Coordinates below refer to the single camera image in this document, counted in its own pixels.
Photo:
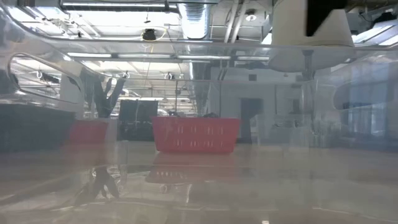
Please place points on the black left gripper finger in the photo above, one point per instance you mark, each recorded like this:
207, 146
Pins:
100, 99
115, 93

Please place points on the black plastic basket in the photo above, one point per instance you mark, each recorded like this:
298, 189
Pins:
31, 130

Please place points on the red plastic basket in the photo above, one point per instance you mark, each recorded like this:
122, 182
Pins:
196, 133

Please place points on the clear plastic bin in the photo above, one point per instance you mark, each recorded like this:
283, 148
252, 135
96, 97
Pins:
199, 193
280, 133

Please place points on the black rectangular panel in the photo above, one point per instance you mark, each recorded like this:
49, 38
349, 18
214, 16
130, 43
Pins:
138, 119

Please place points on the black ceiling fixture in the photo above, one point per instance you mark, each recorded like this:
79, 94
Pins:
149, 35

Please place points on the silver ventilation duct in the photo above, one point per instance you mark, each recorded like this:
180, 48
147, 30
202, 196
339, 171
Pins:
194, 18

